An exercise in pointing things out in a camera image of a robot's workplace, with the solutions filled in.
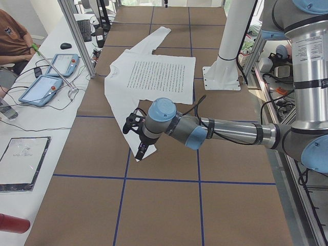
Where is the clear water bottle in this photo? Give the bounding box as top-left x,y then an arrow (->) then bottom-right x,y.
0,97 -> 18,119

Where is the white long-sleeve printed shirt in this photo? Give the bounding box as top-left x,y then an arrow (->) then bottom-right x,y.
104,26 -> 197,162

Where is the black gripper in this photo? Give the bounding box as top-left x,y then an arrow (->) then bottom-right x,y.
135,128 -> 159,160

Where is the blue teach pendant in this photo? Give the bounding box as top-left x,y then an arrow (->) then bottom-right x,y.
18,75 -> 63,107
51,54 -> 79,77

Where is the metal rod green handle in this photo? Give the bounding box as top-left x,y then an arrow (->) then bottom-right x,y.
31,43 -> 78,101

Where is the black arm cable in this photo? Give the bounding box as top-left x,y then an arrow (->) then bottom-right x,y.
179,94 -> 264,146

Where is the red bottle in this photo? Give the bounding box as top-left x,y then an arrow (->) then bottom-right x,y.
0,214 -> 30,234

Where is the black computer mouse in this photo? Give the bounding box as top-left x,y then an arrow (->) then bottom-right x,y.
60,43 -> 72,50

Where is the upper blue teach pendant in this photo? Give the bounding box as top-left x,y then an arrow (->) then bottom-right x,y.
51,54 -> 79,77

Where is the lower blue teach pendant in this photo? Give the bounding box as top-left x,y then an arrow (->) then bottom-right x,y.
18,75 -> 63,107

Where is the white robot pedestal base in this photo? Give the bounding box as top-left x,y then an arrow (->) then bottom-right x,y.
202,0 -> 257,91

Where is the aluminium frame post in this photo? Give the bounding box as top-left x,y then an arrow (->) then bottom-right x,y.
58,0 -> 95,78

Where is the framed white sheet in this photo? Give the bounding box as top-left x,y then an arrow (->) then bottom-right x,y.
1,136 -> 51,193

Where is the black keyboard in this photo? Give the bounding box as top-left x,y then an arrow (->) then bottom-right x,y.
76,19 -> 92,42

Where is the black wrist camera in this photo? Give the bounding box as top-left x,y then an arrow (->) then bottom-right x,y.
122,110 -> 146,135

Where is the person in brown shirt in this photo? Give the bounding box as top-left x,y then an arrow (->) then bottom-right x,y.
0,9 -> 36,98

